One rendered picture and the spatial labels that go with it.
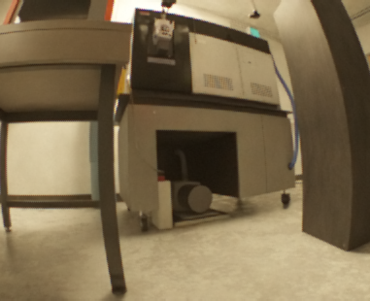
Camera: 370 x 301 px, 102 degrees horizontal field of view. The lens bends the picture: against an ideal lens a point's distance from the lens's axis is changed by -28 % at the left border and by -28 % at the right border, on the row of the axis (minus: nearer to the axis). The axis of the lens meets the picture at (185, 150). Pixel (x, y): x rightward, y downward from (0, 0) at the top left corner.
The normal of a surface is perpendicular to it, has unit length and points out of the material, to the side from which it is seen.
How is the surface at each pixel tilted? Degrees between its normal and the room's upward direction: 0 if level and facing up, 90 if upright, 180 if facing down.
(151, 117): 90
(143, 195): 90
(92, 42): 90
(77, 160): 90
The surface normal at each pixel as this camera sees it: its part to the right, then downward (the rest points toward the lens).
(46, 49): 0.37, -0.10
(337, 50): 0.05, -0.09
